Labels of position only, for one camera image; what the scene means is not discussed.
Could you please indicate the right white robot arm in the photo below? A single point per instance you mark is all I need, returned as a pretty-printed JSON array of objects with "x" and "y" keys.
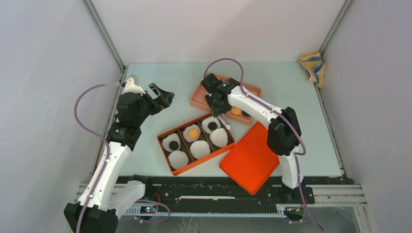
[{"x": 272, "y": 142}]

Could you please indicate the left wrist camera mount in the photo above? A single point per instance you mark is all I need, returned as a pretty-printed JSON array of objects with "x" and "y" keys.
[{"x": 131, "y": 86}]

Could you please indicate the black round cookie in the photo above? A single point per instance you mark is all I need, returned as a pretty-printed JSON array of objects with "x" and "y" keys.
[
  {"x": 212, "y": 126},
  {"x": 174, "y": 145},
  {"x": 245, "y": 114}
]

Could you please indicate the orange box lid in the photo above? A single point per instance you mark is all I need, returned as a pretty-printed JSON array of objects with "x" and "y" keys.
[{"x": 250, "y": 162}]

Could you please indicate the yellow blue cloth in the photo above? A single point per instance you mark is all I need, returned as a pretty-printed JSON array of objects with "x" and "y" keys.
[{"x": 313, "y": 66}]

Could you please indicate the pink cookie tray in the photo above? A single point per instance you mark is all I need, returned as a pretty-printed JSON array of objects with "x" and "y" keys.
[{"x": 198, "y": 100}]

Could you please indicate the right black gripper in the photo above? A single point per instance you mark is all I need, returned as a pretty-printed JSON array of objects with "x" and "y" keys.
[{"x": 217, "y": 107}]

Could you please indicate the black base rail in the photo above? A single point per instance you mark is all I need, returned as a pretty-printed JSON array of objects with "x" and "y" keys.
[{"x": 219, "y": 195}]

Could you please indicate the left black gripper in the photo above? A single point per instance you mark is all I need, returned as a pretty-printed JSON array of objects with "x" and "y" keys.
[{"x": 165, "y": 99}]

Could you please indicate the orange compartment box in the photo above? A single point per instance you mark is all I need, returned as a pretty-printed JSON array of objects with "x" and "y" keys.
[{"x": 185, "y": 146}]

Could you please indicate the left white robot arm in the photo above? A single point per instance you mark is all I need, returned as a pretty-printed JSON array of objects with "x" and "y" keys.
[{"x": 97, "y": 210}]

